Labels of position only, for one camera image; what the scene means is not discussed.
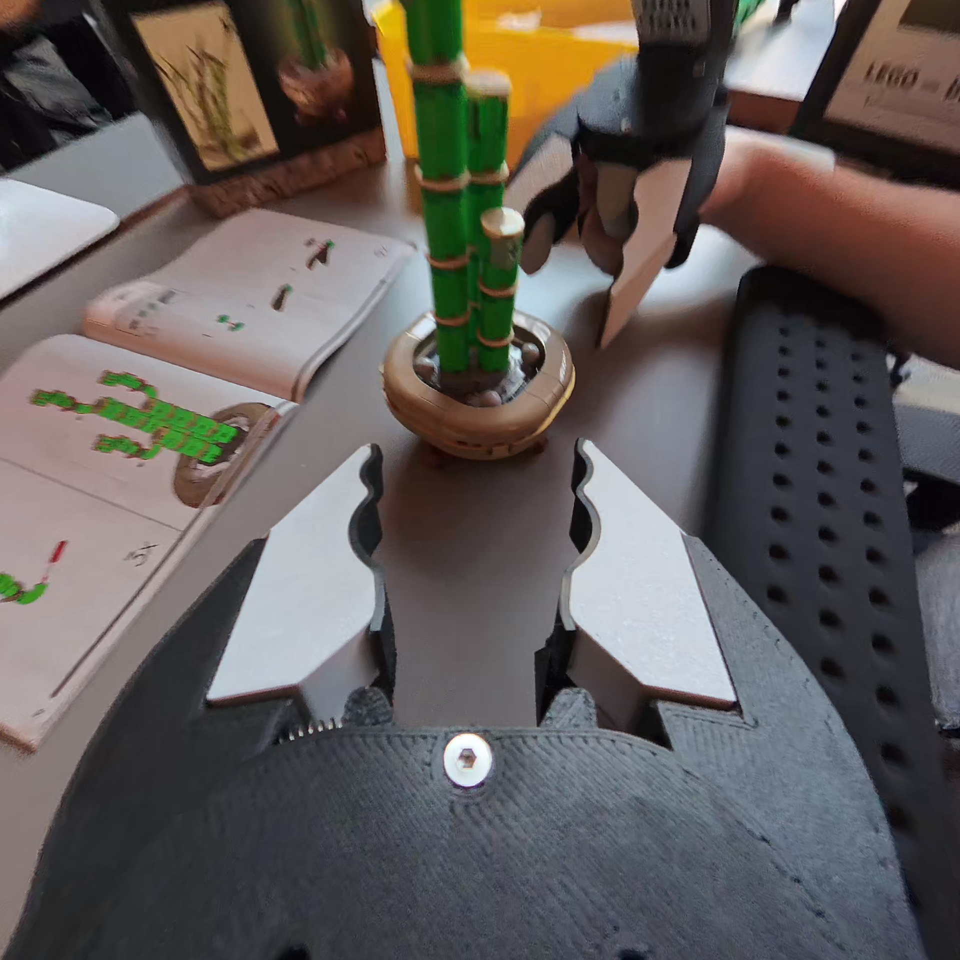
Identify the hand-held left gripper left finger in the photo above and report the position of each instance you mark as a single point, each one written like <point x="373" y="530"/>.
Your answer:
<point x="300" y="600"/>

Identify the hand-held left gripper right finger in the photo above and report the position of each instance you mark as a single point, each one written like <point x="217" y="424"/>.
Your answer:
<point x="645" y="600"/>

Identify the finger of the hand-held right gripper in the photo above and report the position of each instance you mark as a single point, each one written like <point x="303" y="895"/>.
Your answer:
<point x="540" y="251"/>
<point x="652" y="217"/>

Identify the lego bamboo plant model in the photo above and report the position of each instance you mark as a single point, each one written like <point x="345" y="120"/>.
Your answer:
<point x="480" y="420"/>

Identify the person's right forearm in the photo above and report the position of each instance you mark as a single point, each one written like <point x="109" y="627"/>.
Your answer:
<point x="862" y="240"/>

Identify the lego instruction booklet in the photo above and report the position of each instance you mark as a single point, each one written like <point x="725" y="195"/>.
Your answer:
<point x="247" y="300"/>

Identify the black lego set box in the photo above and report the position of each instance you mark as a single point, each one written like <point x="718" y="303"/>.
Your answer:
<point x="202" y="90"/>

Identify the yellow plastic bin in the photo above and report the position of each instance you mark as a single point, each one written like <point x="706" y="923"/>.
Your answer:
<point x="547" y="67"/>

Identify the black framed sign on stand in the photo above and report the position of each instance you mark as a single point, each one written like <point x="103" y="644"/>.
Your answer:
<point x="900" y="82"/>

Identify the dark cloth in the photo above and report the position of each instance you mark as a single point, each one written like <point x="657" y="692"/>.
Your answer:
<point x="52" y="90"/>

